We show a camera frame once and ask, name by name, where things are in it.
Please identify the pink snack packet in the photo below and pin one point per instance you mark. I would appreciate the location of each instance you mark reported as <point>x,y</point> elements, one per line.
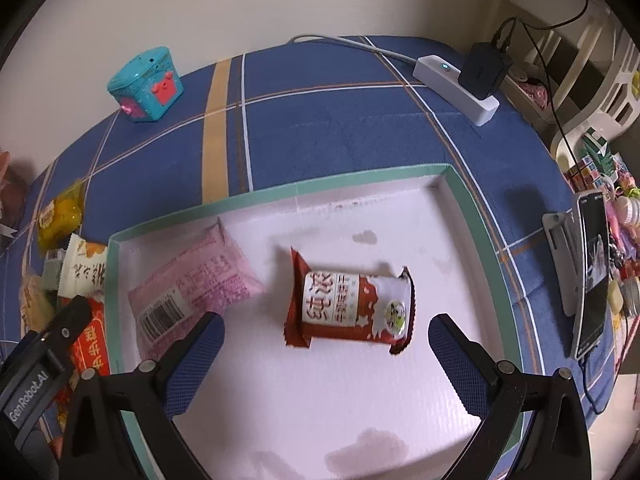
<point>200,280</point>

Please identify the teal toy box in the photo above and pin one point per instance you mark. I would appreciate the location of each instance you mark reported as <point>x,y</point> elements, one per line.
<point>145,85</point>

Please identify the red snack packet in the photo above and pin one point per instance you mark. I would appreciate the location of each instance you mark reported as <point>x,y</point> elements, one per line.
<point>92,347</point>

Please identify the clear round pastry packet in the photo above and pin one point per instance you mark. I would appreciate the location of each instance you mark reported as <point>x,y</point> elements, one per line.
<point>36,305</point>

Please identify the blue checked tablecloth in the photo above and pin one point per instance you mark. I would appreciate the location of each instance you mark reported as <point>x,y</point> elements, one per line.
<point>325,125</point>

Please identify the white power strip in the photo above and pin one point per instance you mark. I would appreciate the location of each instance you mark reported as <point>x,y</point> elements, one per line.
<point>440,77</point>

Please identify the pale green snack packet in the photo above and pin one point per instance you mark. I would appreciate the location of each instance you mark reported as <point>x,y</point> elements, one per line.
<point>51,272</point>

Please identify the pile of small toys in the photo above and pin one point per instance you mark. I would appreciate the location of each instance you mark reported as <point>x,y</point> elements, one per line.
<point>622,220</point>

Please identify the yellow bread packet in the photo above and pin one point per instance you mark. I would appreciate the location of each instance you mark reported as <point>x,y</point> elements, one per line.
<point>62,215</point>

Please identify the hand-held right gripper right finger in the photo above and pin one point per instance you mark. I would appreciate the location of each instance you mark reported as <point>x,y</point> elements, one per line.
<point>456,360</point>

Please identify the grey phone stand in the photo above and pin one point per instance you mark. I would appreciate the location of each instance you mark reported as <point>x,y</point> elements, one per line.
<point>562,255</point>

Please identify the brown and white snack packet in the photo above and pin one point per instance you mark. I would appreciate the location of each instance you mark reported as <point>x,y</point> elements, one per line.
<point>345,305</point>

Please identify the white box with green rim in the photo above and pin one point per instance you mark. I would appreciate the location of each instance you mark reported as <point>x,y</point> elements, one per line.
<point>350,400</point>

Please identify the smartphone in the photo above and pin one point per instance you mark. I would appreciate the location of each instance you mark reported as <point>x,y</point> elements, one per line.
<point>594,270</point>

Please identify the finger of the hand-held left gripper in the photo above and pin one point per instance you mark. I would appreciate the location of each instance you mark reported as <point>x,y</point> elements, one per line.
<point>67,322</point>

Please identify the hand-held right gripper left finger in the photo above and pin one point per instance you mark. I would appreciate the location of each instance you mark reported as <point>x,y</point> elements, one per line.
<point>196,360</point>

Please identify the black charger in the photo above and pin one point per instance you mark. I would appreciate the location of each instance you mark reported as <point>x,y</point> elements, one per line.
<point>485,72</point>

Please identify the white and orange snack packet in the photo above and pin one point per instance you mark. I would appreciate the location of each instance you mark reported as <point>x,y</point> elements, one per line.
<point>85,270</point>

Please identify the white shelf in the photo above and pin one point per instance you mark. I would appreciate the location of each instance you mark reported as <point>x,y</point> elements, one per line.
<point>575,50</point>

